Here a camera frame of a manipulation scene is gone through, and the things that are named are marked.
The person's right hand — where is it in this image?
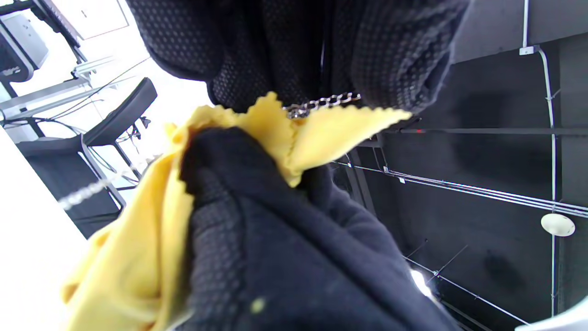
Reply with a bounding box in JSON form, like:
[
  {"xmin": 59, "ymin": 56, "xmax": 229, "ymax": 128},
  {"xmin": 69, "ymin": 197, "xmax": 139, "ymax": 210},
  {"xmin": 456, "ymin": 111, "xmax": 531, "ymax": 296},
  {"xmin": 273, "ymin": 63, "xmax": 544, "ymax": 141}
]
[{"xmin": 177, "ymin": 126, "xmax": 464, "ymax": 331}]

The person's left hand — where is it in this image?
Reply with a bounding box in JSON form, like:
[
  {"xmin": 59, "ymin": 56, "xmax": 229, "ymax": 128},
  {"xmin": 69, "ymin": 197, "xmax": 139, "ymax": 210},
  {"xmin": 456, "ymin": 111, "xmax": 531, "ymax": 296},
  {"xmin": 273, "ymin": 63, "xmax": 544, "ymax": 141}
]
[{"xmin": 126, "ymin": 0, "xmax": 471, "ymax": 113}]

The white ceiling conduit pipe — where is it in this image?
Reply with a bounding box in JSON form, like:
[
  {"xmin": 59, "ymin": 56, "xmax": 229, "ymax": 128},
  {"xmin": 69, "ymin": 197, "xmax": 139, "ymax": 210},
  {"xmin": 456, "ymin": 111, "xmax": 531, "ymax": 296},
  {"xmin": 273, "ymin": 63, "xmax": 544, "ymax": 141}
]
[{"xmin": 519, "ymin": 0, "xmax": 560, "ymax": 318}]

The white ceiling sensor dome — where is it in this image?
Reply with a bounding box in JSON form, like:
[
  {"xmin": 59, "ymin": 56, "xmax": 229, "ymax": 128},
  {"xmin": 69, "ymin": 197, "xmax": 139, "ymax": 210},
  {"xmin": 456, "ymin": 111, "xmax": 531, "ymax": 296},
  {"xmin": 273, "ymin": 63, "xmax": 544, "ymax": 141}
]
[{"xmin": 541, "ymin": 213, "xmax": 576, "ymax": 237}]

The yellow cloth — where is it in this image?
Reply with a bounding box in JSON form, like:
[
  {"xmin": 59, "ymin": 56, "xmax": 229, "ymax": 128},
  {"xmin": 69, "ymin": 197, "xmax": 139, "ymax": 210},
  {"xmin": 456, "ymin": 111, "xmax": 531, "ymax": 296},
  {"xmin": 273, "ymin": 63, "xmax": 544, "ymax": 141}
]
[{"xmin": 60, "ymin": 92, "xmax": 413, "ymax": 331}]

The metal ceiling rail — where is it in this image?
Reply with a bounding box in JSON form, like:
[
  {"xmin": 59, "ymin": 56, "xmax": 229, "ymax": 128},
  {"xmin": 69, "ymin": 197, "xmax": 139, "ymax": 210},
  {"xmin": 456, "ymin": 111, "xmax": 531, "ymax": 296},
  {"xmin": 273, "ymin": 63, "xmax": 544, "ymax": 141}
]
[{"xmin": 331, "ymin": 159, "xmax": 588, "ymax": 219}]

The silver necklace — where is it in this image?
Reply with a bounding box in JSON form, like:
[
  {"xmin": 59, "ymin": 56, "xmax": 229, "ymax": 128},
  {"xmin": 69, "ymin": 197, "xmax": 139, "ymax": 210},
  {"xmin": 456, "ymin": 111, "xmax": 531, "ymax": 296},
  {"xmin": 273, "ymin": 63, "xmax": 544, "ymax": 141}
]
[{"xmin": 57, "ymin": 92, "xmax": 363, "ymax": 212}]

